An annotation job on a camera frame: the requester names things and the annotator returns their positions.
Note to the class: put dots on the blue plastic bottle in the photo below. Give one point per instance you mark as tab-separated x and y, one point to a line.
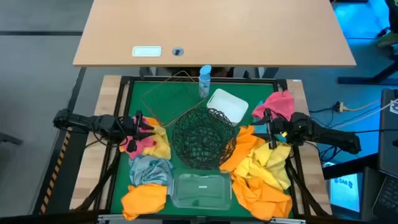
204	81

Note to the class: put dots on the silver aluminium bracket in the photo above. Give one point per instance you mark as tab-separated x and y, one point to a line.
287	221
110	219

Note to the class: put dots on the black laptop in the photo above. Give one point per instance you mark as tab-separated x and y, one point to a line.
388	130

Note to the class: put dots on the light wooden desk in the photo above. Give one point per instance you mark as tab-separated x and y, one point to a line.
217	31

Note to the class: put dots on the beige power plug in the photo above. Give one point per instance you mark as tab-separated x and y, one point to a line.
340	107

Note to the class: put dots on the black keyboard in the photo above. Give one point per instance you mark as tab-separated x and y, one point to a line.
387	197

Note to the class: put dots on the yellow black hazard tape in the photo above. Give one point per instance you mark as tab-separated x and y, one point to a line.
59	161

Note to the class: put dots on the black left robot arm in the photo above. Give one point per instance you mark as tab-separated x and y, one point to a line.
93	123

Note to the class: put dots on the green table mat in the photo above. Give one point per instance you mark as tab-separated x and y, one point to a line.
136	93

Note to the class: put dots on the pink microfiber towel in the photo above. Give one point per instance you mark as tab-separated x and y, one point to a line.
140	146
276	104

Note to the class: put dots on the cyan lit screen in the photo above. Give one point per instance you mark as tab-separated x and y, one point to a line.
345	193

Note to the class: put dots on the round black woven basket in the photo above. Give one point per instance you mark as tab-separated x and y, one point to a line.
178	138

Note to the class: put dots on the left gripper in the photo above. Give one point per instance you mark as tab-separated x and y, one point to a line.
127	129

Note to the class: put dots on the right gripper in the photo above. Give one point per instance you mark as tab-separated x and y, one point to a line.
281	129

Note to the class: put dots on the white rectangular desk plate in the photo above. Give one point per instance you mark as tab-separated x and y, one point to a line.
146	51

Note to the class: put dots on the white plastic bin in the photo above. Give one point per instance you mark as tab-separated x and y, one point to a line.
228	105

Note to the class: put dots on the black aluminium table frame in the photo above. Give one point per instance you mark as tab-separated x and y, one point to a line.
155	78

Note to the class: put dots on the yellow-green shoe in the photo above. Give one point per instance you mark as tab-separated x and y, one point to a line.
388	40

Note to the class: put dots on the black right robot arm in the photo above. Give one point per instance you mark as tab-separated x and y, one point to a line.
329	135

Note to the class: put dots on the black desk foot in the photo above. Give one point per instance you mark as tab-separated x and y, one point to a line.
357	81

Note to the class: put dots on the grey microfiber towel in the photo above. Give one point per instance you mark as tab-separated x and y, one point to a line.
149	171

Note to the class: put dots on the clear plastic bin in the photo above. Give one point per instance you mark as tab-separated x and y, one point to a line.
202	189

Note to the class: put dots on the black desk leg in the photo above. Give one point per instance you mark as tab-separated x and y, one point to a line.
268	72

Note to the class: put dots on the black floor platform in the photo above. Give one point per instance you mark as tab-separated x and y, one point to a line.
62	186

